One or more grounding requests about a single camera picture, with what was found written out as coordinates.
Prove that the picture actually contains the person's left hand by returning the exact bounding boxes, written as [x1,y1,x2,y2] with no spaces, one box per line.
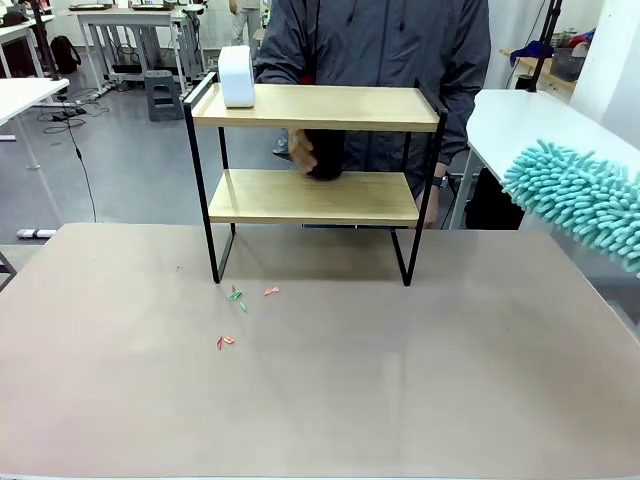
[424,187,443,229]

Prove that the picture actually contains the person's right hand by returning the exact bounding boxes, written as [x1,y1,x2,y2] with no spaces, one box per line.
[287,128,318,175]

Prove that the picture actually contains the black cylindrical container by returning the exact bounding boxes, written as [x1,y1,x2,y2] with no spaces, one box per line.
[303,129,347,182]

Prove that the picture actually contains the teal microfiber duster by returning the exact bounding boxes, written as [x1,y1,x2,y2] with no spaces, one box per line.
[501,139,640,279]

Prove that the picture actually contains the person's right forearm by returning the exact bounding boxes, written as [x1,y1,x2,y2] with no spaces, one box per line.
[254,54,316,86]

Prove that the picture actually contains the person's left forearm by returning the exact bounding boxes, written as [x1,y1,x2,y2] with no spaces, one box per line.
[432,114,475,180]

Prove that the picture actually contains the black bag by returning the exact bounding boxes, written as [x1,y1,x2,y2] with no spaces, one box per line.
[464,167,526,231]

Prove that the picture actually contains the white rounded box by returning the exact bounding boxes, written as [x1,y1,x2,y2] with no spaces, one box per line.
[218,44,257,109]

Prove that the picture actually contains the white table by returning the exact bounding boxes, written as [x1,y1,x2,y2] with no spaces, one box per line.
[449,88,640,231]

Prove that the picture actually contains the person's dark grey jacket torso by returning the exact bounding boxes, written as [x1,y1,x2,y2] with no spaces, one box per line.
[254,0,494,229]

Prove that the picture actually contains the background person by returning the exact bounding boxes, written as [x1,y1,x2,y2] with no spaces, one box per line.
[228,0,262,47]

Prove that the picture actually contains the grey plastic stool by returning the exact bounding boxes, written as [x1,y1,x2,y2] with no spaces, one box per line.
[144,69,186,123]

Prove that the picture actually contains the wooden side table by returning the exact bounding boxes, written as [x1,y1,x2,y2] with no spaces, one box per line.
[498,47,577,95]

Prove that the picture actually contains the blue cloth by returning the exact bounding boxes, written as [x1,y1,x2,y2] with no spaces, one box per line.
[510,39,557,67]

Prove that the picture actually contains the black stand pole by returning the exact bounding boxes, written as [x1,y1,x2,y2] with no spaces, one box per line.
[527,0,564,94]

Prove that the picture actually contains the grey workbench table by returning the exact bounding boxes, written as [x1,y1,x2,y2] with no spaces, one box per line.
[69,3,206,96]

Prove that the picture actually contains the black backpack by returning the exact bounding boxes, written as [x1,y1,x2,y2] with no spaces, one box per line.
[49,34,82,76]

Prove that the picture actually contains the black tripod pole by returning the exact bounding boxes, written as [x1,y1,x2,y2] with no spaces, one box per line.
[30,0,65,84]

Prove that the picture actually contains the white desk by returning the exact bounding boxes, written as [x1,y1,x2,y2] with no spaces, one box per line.
[0,76,71,171]

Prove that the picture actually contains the wooden two-tier black-frame shelf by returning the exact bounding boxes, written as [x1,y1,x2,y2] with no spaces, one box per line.
[183,72,450,288]

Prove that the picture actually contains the grey wire basket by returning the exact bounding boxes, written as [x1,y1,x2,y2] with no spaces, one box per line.
[551,46,589,82]

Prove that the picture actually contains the black floor cable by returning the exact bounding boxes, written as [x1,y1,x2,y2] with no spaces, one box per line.
[42,97,100,223]

